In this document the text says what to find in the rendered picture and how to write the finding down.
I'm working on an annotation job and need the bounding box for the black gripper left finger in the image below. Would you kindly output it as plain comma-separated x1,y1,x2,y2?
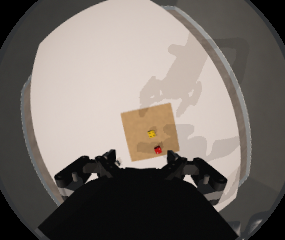
54,149,129,201

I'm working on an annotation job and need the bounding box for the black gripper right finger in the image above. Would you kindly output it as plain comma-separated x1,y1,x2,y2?
150,150,228,206

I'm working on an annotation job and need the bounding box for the brown square mat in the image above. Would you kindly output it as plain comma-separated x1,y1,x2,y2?
120,103,180,162

